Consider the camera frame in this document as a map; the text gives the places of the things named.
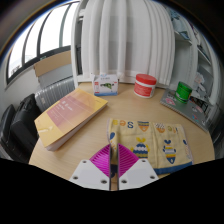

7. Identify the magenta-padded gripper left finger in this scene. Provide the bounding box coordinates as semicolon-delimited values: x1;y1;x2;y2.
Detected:
68;143;112;192

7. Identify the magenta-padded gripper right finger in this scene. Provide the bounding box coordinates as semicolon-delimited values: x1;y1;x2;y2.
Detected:
117;143;160;191

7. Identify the yellow fish-print towel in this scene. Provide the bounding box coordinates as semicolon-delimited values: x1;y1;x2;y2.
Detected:
106;117;195;176

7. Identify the yellow and pink book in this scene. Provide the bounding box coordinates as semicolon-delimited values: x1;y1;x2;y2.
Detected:
33;87;110;152

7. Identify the large black backpack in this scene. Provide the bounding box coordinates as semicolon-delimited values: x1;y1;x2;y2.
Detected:
8;93;43;158

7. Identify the white jar with red lid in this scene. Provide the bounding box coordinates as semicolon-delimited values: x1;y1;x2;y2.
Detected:
133;73;158;100

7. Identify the grey ribbed suitcase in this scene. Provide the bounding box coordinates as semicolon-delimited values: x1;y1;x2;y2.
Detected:
34;63;77;113

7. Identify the small white printed box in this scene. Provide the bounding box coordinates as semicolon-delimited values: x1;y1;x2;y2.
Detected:
91;73;120;98

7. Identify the slim black bag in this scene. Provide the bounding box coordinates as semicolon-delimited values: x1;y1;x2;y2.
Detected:
0;103;17;148

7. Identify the brown cardboard box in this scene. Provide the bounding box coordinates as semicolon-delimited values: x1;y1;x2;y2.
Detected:
33;49;73;79

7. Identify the white curtain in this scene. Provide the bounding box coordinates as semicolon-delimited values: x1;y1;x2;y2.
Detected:
81;0;176;89

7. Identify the dark-framed window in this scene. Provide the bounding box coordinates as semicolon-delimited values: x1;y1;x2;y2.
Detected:
4;0;81;86

